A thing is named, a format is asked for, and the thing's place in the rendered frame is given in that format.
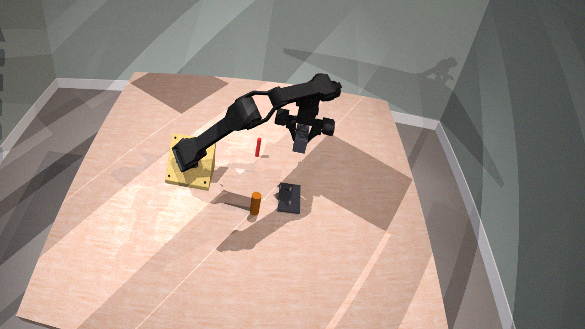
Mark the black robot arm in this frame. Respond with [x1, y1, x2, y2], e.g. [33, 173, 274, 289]
[172, 73, 342, 172]

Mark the red peg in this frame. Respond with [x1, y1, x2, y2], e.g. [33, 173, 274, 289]
[255, 138, 262, 157]

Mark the orange cylinder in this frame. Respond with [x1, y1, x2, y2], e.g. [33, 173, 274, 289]
[250, 192, 262, 216]

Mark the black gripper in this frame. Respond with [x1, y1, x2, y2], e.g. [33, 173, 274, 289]
[274, 103, 335, 142]

